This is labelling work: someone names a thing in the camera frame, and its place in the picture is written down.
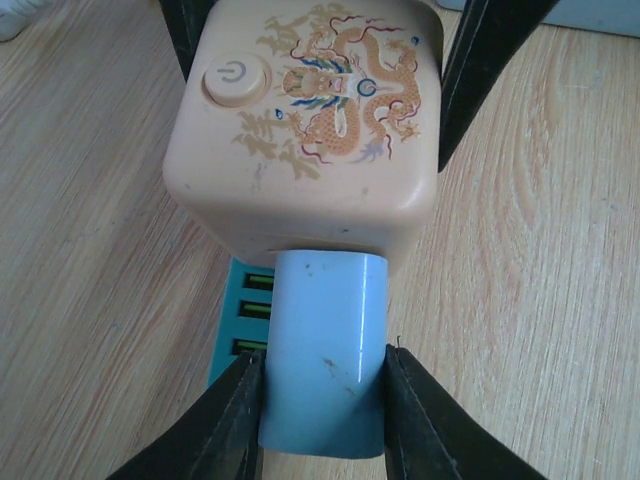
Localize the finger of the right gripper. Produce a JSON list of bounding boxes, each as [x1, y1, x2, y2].
[[438, 0, 557, 171], [159, 0, 217, 80]]

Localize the light blue charger plug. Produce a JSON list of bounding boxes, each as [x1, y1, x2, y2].
[[259, 250, 388, 459]]

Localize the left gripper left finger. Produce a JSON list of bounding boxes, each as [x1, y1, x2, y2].
[[109, 350, 265, 480]]

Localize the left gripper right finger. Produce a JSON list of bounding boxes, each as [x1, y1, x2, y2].
[[383, 344, 544, 480]]

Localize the orange dragon cube adapter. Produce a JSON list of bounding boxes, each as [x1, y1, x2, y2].
[[163, 1, 443, 267]]

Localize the teal power strip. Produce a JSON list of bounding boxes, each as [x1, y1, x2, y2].
[[207, 258, 274, 386]]

